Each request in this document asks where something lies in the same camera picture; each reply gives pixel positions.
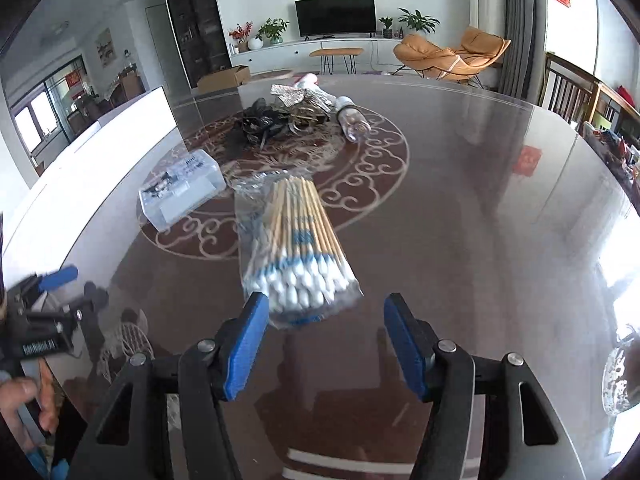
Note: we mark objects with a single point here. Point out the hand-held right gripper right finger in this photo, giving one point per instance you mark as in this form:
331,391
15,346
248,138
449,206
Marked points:
405,350

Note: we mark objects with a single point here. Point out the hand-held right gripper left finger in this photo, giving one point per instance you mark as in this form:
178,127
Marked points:
245,345

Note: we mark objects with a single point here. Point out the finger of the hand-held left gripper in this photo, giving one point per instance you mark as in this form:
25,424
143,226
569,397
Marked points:
95,296
60,277

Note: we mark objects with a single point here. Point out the bag of cotton swabs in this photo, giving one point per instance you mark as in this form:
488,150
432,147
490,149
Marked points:
300,280

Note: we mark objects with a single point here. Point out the white storage container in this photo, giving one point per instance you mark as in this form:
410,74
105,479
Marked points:
125,120

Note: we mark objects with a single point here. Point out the person's left hand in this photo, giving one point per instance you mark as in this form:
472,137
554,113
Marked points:
20,395

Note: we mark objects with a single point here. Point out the clear plastic lidded box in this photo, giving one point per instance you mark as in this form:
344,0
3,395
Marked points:
185,190

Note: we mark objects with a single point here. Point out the red window sign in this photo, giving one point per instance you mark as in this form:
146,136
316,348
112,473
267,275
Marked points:
73,78

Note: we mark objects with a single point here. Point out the brown dining chair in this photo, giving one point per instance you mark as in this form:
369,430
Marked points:
131,85

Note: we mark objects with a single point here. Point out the clear bottle brown capsules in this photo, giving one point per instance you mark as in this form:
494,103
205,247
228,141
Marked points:
355,122

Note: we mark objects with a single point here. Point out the cardboard box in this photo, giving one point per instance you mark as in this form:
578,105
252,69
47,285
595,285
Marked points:
222,77

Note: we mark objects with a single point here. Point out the white knit cloth orange trim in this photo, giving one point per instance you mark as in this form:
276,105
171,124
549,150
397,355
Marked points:
307,80

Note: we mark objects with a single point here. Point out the dark glass display cabinet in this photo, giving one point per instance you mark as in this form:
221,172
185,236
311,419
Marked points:
195,20

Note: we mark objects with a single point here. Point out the orange lounge chair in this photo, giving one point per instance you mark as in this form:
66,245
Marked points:
425,55

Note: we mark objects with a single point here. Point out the white round vase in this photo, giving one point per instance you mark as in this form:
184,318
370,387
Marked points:
255,43

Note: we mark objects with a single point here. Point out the red flower arrangement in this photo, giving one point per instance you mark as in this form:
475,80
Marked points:
240,34

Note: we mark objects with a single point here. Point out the white television cabinet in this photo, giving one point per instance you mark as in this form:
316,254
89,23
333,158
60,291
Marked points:
300,50

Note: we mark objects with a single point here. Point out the tan bench black legs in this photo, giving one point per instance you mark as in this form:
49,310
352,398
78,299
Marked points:
335,51

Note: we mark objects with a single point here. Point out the dark wooden chair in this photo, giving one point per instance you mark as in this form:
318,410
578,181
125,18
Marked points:
567,87

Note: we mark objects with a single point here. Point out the green potted plant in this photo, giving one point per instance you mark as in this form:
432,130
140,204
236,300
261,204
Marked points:
273,29

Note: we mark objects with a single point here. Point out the small potted plant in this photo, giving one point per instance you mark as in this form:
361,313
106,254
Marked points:
386,25

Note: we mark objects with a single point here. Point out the broad leaf potted plant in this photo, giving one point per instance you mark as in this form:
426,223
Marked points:
417,21

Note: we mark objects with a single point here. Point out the black television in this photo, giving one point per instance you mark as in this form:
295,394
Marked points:
335,15

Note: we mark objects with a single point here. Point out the grey curtain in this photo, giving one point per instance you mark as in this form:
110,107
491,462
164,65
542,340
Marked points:
522,25

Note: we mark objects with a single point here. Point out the framed wall painting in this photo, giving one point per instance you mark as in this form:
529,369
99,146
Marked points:
103,47

